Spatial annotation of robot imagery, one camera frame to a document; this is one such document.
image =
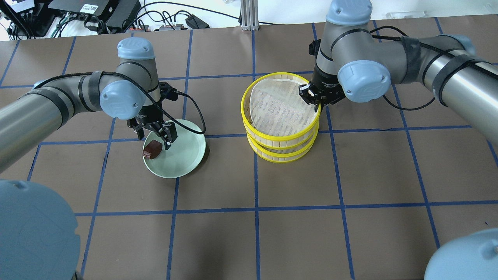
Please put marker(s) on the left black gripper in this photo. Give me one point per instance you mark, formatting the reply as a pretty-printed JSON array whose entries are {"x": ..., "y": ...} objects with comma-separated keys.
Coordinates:
[{"x": 148, "y": 115}]

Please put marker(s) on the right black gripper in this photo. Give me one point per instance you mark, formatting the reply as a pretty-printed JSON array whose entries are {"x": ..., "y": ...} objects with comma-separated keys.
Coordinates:
[{"x": 326, "y": 83}]

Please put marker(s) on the brown bun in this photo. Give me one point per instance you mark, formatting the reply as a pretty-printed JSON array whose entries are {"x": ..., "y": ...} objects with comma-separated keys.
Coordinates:
[{"x": 152, "y": 150}]

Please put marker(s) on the yellow steamer tier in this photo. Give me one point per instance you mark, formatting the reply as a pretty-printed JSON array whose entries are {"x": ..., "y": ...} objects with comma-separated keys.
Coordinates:
[
  {"x": 272, "y": 108},
  {"x": 282, "y": 151}
]

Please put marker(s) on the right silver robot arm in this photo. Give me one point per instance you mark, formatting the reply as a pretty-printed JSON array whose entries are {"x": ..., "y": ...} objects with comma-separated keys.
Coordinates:
[{"x": 400, "y": 189}]

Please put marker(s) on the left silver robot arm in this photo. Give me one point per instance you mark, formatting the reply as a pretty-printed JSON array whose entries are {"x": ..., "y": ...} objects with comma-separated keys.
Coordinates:
[{"x": 38, "y": 238}]

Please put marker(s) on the light green plate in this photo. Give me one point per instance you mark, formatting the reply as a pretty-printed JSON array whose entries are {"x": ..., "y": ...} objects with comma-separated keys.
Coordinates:
[{"x": 183, "y": 156}]

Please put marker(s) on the black power strip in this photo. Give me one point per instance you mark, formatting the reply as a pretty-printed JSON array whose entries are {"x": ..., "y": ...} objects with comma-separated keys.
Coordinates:
[{"x": 146, "y": 28}]

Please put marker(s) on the black power adapter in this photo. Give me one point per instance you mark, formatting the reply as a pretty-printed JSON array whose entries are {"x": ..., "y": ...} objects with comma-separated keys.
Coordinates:
[{"x": 196, "y": 23}]

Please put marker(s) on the black computer box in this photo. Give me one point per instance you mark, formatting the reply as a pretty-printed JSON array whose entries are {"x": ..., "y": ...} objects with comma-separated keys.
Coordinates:
[{"x": 117, "y": 15}]

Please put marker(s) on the black device bottom left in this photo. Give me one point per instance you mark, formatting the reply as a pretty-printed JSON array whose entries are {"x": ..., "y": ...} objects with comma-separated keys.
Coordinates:
[{"x": 30, "y": 19}]

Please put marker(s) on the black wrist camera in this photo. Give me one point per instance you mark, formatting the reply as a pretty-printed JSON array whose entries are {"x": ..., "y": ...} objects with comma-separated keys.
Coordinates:
[{"x": 167, "y": 91}]

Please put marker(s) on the aluminium frame post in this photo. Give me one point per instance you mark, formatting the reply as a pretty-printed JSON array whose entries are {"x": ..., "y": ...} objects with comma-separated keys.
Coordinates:
[{"x": 249, "y": 15}]

